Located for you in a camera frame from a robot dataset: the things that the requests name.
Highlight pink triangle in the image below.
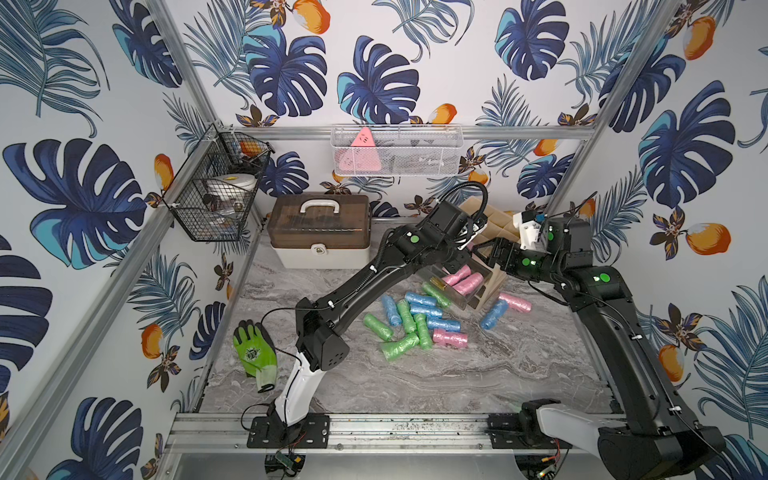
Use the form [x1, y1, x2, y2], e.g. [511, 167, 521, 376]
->
[337, 127, 382, 174]

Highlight pink roll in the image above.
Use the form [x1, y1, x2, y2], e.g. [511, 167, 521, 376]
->
[498, 292, 532, 313]
[432, 328, 468, 349]
[442, 265, 472, 286]
[453, 272, 485, 297]

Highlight green roll centre upright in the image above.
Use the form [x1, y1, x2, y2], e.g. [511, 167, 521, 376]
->
[396, 299, 417, 334]

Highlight green work glove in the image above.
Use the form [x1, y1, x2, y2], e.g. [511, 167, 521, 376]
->
[233, 320, 278, 393]

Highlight blue roll middle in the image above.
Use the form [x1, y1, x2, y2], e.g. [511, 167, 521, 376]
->
[410, 304, 443, 319]

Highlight clear top drawer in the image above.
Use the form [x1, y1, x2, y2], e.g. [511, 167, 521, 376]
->
[417, 260, 492, 310]

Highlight clear wall tray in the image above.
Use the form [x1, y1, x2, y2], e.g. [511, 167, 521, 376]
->
[330, 125, 464, 177]

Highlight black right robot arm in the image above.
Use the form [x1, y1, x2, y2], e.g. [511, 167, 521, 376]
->
[473, 213, 726, 479]

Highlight green roll upright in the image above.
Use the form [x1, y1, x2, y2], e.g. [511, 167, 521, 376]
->
[396, 299, 417, 334]
[413, 313, 433, 350]

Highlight green roll left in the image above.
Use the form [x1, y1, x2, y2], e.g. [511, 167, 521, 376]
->
[363, 313, 394, 342]

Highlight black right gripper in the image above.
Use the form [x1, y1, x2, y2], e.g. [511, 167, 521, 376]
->
[472, 239, 563, 287]

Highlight green roll near drawer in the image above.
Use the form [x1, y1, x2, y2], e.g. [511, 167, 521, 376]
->
[422, 282, 453, 309]

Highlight white tape roll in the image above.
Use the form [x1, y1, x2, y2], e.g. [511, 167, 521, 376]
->
[205, 174, 257, 198]

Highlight blue roll left upright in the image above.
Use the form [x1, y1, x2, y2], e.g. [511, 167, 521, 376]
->
[381, 295, 402, 327]

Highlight beige drawer organizer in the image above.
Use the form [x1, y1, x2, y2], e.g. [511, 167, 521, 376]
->
[455, 196, 523, 312]

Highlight brown lidded storage box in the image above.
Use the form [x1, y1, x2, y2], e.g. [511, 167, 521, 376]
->
[267, 193, 371, 270]

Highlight green roll lower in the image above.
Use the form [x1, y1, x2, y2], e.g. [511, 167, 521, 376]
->
[380, 333, 420, 361]

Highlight green roll right upright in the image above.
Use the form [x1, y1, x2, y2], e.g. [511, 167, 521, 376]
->
[413, 313, 433, 350]

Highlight blue roll lower right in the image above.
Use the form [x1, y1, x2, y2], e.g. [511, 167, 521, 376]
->
[427, 316, 461, 332]

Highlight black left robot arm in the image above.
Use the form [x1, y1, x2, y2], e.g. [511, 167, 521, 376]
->
[251, 199, 488, 446]

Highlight blue roll top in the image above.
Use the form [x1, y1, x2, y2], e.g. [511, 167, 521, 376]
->
[405, 292, 438, 307]

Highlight black wire basket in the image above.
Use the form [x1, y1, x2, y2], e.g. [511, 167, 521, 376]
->
[162, 124, 274, 243]

